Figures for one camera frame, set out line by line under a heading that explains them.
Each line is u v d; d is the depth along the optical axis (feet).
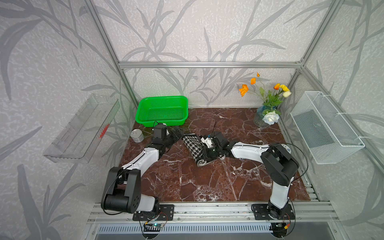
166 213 2.40
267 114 2.68
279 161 1.71
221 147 2.37
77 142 2.09
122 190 1.39
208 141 2.78
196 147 2.84
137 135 3.21
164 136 2.34
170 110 3.92
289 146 3.36
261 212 2.37
